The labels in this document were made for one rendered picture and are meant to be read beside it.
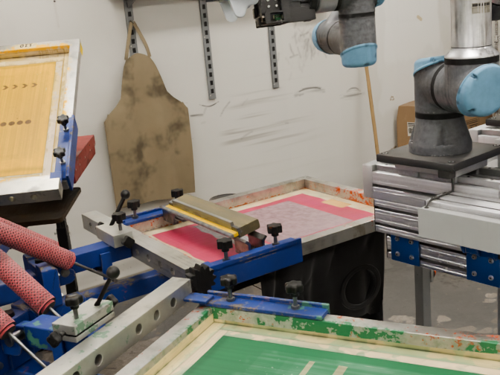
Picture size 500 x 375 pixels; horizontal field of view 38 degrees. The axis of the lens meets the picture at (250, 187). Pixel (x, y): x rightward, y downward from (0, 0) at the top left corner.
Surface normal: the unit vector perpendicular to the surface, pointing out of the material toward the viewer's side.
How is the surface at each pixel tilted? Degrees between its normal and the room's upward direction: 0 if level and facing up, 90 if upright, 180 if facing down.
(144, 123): 89
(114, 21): 90
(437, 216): 90
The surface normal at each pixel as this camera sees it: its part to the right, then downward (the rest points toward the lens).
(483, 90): 0.29, 0.35
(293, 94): 0.55, 0.17
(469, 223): -0.75, 0.23
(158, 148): 0.11, 0.23
